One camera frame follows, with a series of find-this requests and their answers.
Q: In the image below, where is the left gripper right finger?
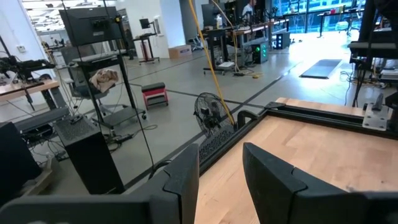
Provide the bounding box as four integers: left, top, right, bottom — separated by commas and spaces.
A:
242, 142, 398, 224

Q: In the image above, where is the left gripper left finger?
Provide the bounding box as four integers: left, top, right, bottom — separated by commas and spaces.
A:
0, 142, 200, 224

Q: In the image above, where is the black mesh-top computer tower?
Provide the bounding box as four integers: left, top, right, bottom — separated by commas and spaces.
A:
53, 116, 126, 195
198, 124, 238, 165

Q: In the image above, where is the black power strip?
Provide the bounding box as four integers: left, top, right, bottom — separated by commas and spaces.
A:
114, 133, 135, 144

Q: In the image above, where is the black floor fan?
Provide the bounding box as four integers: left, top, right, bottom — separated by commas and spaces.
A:
193, 92, 236, 138

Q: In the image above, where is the black rolling cart stand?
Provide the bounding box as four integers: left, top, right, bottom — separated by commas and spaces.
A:
71, 46, 147, 131

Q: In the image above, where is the red step stool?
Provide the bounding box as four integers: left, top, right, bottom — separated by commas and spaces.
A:
141, 82, 170, 110

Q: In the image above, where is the metal mounting plate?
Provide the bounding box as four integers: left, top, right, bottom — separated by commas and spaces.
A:
361, 102, 390, 132

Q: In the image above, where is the dark floor mat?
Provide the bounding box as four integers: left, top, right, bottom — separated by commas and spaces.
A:
299, 58, 343, 80

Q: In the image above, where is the beige crumpled cloth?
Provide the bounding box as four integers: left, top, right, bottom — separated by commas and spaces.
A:
89, 68, 120, 94

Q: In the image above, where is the grey office chair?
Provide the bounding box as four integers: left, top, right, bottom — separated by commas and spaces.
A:
61, 46, 125, 116

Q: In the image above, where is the cardboard box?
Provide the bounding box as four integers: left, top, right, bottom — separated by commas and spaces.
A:
168, 44, 193, 60

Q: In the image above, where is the computer tower with green lights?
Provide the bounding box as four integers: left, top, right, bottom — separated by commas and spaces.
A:
251, 41, 269, 65

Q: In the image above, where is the long wooden workbench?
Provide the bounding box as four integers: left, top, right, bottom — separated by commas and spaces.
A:
201, 18, 290, 76

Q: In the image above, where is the black equipment stand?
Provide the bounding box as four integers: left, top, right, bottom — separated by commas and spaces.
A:
347, 0, 398, 108

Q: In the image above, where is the small monitor on stand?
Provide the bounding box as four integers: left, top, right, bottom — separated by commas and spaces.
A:
132, 17, 160, 64

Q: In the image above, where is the wooden desk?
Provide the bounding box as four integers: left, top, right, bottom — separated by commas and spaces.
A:
0, 78, 60, 103

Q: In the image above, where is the black monitor on cart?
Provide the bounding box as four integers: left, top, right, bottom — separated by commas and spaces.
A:
58, 6, 124, 48

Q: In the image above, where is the person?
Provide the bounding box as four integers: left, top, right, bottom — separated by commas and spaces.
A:
241, 0, 257, 20

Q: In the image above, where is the black table frame rail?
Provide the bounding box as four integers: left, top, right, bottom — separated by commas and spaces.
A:
198, 101, 398, 175

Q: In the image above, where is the black arched handle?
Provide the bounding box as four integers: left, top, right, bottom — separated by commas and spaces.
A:
236, 109, 259, 130

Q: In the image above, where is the yellow hanging cable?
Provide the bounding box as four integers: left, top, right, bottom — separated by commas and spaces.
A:
187, 0, 236, 126

